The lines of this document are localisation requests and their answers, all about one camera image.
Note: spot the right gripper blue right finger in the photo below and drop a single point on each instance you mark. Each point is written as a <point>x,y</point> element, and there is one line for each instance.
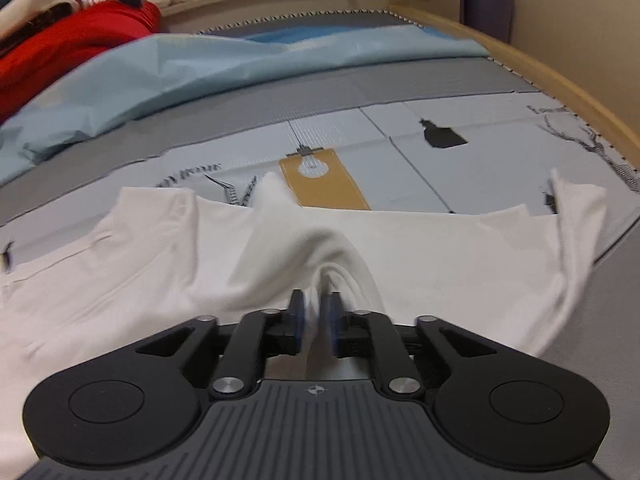
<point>332,316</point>

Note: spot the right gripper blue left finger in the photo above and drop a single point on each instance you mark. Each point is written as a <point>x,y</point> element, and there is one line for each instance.
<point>295,321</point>

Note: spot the white long-sleeve shirt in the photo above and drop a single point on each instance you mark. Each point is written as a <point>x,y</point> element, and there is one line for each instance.
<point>165,255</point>

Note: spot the grey patterned bed sheet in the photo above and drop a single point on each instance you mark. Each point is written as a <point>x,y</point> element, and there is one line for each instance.
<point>444,136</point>

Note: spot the light blue blanket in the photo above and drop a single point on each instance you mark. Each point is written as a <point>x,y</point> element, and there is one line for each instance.
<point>161,71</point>

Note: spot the dark purple mat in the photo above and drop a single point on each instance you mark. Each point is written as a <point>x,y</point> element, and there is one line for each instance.
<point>491,17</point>

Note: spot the red folded blanket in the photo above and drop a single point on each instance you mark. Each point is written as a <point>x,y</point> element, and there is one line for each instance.
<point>38,62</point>

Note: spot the wooden bed frame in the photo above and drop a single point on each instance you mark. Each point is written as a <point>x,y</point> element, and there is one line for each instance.
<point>545,78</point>

